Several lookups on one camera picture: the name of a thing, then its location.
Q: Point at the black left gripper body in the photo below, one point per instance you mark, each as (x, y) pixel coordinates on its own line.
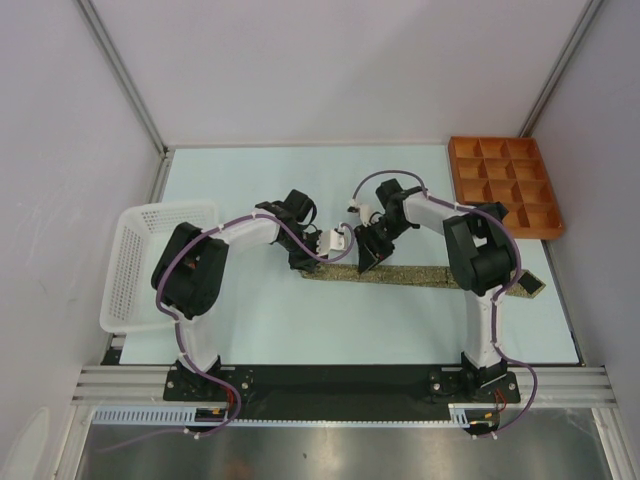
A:
(291, 244)

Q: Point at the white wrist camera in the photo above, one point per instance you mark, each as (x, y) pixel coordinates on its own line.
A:
(331, 240)
(366, 213)

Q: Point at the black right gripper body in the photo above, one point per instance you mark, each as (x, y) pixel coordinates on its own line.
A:
(390, 229)

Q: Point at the aluminium front frame rail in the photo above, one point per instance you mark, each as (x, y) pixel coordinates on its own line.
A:
(570, 386)

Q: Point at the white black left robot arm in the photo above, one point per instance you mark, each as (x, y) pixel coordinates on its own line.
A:
(188, 276)

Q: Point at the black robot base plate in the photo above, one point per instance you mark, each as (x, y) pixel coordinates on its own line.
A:
(439, 382)

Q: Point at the white perforated plastic basket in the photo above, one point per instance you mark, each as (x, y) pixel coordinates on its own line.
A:
(142, 233)

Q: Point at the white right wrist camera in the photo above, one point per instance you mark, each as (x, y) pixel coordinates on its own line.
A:
(366, 213)

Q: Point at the orange compartment tray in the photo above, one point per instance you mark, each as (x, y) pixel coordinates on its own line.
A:
(510, 171)

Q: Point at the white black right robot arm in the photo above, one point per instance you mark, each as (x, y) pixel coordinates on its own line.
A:
(484, 262)

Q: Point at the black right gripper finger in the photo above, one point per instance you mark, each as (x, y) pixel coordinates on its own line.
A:
(385, 248)
(371, 248)

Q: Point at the olive gold patterned tie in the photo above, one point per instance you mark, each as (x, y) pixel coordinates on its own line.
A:
(528, 286)

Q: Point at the white slotted cable duct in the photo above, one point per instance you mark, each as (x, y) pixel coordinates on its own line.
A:
(156, 415)

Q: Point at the dark rolled tie in tray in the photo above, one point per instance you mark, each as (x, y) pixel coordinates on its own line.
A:
(487, 212)

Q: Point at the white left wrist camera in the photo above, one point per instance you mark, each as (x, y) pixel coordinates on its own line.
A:
(331, 240)

